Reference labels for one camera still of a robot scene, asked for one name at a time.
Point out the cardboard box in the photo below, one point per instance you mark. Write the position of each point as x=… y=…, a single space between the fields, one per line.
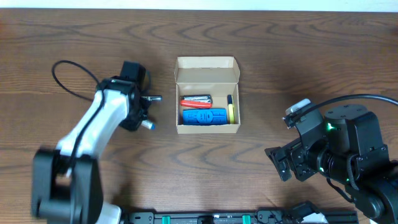
x=216 y=76

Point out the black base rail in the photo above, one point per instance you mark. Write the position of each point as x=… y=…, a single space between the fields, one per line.
x=302 y=213

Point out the black whiteboard marker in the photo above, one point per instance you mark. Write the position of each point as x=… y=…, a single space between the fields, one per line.
x=152 y=98

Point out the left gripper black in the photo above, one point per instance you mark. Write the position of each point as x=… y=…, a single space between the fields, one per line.
x=144 y=111

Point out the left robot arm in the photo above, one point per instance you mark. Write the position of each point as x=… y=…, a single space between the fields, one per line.
x=66 y=182

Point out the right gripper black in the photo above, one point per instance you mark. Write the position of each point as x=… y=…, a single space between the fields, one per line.
x=296 y=160

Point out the yellow highlighter pen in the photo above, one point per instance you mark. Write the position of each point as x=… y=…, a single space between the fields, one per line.
x=230 y=109

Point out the blue magnetic whiteboard eraser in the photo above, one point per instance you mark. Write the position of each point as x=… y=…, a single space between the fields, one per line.
x=205 y=117

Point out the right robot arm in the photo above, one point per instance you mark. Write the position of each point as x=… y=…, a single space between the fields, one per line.
x=375 y=195

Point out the blue whiteboard marker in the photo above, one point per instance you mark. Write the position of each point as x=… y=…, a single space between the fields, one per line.
x=148 y=124

